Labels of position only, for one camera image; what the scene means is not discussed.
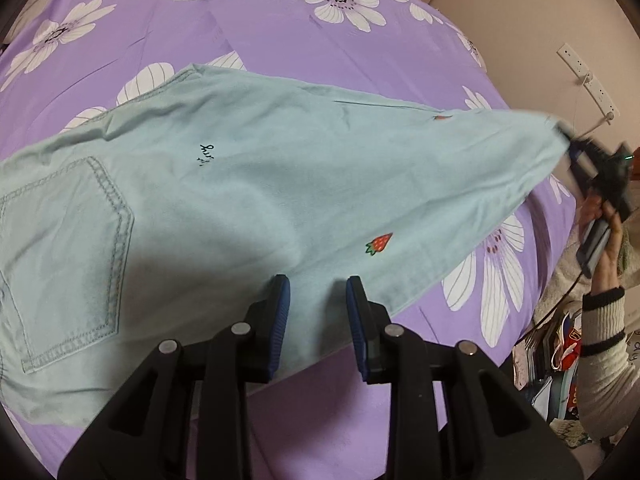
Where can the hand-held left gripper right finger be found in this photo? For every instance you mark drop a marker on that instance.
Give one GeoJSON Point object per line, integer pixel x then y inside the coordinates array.
{"type": "Point", "coordinates": [356, 320]}

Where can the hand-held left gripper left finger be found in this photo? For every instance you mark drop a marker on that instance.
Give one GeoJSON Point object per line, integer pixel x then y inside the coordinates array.
{"type": "Point", "coordinates": [280, 310]}

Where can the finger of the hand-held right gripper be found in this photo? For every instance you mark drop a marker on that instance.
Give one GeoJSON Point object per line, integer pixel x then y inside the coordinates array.
{"type": "Point", "coordinates": [580, 162]}
{"type": "Point", "coordinates": [570, 135]}

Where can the light blue denim pants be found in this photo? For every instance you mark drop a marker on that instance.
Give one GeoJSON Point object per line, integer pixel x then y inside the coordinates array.
{"type": "Point", "coordinates": [240, 195]}

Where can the person's right hand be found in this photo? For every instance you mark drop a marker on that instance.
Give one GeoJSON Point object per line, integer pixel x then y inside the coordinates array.
{"type": "Point", "coordinates": [607, 265]}

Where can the white power strip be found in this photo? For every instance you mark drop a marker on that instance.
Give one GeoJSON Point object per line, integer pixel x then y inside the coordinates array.
{"type": "Point", "coordinates": [582, 67]}

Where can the beige fleece cloth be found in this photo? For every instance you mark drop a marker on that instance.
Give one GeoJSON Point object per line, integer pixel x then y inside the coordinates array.
{"type": "Point", "coordinates": [557, 275]}

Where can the red white plastic bag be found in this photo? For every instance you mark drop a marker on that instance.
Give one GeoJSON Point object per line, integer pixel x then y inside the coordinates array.
{"type": "Point", "coordinates": [570, 347]}

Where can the purple floral bedsheet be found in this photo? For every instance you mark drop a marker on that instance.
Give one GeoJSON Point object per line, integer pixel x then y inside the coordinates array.
{"type": "Point", "coordinates": [225, 15]}

